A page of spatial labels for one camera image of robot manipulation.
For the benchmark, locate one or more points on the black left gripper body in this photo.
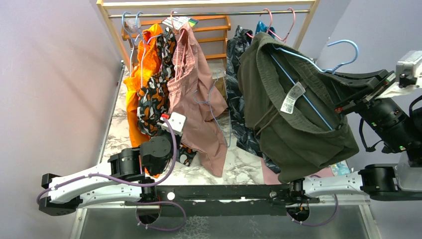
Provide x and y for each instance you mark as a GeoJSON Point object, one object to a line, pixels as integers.
{"type": "Point", "coordinates": [178, 140]}

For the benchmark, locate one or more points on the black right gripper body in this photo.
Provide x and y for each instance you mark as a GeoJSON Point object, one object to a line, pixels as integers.
{"type": "Point", "coordinates": [366, 92]}

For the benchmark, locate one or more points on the olive green shorts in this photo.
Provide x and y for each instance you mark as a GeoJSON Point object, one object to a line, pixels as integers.
{"type": "Point", "coordinates": [290, 133]}

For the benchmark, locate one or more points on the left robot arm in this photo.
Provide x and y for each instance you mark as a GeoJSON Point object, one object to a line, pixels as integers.
{"type": "Point", "coordinates": [126, 176]}

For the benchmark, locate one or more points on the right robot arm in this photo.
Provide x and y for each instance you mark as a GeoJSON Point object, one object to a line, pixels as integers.
{"type": "Point", "coordinates": [390, 130]}

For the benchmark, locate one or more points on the orange black camo shorts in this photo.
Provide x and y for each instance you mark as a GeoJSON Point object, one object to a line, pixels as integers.
{"type": "Point", "coordinates": [154, 96]}

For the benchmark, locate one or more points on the dusty pink shorts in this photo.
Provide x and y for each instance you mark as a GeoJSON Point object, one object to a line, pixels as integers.
{"type": "Point", "coordinates": [194, 95]}

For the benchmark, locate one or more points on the black shark print shorts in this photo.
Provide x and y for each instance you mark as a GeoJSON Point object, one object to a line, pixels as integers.
{"type": "Point", "coordinates": [246, 138]}

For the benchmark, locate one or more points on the pink hanger on pink shorts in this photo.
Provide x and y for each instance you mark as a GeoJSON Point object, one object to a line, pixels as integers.
{"type": "Point", "coordinates": [178, 54]}

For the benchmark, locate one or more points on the blue hanger on orange shorts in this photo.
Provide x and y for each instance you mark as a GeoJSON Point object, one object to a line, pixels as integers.
{"type": "Point", "coordinates": [132, 29]}

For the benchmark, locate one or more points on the blue shark print shorts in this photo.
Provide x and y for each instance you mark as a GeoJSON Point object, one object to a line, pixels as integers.
{"type": "Point", "coordinates": [262, 27]}

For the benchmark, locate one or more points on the metal hanging rod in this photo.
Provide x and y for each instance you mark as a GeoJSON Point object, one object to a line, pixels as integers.
{"type": "Point", "coordinates": [189, 14]}

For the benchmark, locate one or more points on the pink mat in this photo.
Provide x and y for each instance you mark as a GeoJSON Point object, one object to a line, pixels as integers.
{"type": "Point", "coordinates": [271, 178]}

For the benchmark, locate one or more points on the colourful marker box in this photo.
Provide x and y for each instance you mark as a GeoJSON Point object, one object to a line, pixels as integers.
{"type": "Point", "coordinates": [177, 22]}

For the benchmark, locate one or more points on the wooden ladder shelf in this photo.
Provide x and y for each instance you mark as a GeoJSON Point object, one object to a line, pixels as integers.
{"type": "Point", "coordinates": [211, 33]}

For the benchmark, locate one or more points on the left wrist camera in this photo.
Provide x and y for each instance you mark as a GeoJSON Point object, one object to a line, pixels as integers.
{"type": "Point", "coordinates": [174, 120]}

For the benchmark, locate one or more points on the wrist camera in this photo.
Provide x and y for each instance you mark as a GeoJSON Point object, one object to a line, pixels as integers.
{"type": "Point", "coordinates": [408, 76]}
{"type": "Point", "coordinates": [174, 120]}

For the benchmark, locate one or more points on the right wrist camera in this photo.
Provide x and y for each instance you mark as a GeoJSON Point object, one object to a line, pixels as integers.
{"type": "Point", "coordinates": [408, 76]}

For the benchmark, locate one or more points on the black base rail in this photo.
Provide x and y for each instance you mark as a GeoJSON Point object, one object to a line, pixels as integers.
{"type": "Point", "coordinates": [234, 200]}

